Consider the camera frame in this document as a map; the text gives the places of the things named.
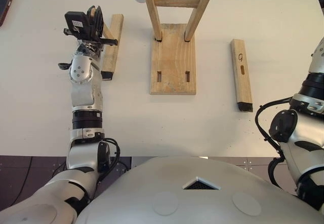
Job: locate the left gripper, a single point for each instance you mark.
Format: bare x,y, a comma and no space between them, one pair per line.
107,41

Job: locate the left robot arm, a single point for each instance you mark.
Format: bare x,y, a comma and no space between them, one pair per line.
81,99

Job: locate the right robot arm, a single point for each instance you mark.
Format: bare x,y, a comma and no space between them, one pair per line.
303,143

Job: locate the wooden leg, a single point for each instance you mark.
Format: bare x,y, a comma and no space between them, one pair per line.
151,8
113,49
242,82
200,8

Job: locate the wooden seat board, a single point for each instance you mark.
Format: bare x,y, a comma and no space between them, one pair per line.
173,64

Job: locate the dark smartphone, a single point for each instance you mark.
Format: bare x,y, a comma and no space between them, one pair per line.
4,8

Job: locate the robot body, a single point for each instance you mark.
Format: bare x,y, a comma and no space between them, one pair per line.
197,198

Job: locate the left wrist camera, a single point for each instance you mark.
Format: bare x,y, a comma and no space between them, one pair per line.
74,21

